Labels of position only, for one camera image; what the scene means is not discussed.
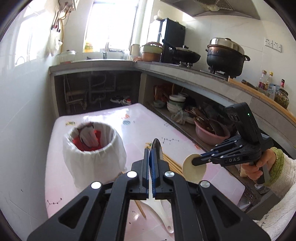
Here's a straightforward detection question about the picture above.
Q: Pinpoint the cream ceramic spoon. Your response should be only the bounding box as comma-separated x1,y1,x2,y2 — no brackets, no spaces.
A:
182,154,207,184

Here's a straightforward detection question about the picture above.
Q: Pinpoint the bamboo chopstick one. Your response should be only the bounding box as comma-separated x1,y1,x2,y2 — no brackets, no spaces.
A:
144,142,183,176

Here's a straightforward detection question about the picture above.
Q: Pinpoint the bamboo chopstick three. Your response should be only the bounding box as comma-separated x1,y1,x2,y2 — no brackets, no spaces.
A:
162,152,185,173

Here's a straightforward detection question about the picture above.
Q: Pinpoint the single bamboo chopstick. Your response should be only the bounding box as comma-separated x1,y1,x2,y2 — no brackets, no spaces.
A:
135,200,146,218

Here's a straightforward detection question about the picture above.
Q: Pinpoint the small steel spoon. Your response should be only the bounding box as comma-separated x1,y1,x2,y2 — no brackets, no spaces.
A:
142,178,174,234

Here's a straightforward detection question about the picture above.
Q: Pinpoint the right forearm white sleeve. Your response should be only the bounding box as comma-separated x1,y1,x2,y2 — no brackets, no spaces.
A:
255,147,295,240

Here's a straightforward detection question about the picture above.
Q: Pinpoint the person right hand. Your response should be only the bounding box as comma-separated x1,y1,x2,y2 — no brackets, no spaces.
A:
241,149,276,181

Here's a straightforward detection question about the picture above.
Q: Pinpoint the pink plastic basin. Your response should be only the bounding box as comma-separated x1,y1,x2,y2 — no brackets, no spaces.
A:
194,120,230,146

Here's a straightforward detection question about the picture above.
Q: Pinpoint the white plastic bag liner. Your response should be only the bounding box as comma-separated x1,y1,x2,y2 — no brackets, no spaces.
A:
63,122,126,192

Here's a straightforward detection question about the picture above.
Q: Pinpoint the stack of white bowls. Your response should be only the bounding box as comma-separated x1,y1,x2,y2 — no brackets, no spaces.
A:
166,95,186,113

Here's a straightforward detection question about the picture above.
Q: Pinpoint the glass jar of spices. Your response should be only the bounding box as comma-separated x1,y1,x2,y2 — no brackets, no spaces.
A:
274,88,290,109

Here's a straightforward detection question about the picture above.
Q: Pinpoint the steel utensil holder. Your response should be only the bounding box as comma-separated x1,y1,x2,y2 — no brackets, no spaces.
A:
72,126,108,152

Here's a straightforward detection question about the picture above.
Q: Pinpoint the black stock pot with lid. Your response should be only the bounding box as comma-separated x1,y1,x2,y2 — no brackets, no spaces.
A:
206,38,250,78

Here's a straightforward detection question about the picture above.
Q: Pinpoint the black wok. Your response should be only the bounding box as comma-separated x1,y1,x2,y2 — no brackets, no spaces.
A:
162,39,201,64

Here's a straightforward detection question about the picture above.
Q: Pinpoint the brown clay pot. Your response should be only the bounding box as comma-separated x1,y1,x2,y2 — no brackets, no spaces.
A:
142,42,163,62

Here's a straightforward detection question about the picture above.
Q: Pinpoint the black induction appliance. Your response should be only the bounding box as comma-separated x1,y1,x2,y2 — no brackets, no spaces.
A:
158,18,186,63

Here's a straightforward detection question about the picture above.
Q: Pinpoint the sink faucet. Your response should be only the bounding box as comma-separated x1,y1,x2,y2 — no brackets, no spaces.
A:
102,42,109,59

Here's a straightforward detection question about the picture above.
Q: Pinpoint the yellow detergent bottle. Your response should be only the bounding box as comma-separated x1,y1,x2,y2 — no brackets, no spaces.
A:
84,42,93,53

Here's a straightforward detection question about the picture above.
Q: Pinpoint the glass pot lid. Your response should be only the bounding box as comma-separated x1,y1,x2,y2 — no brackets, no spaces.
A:
57,50,76,63

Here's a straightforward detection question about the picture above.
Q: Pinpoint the hanging white plastic bag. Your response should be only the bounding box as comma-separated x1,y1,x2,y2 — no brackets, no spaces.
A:
47,30,63,56

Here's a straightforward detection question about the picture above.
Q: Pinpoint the white water heater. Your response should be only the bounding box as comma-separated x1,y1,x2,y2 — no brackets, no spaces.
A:
58,0,79,11

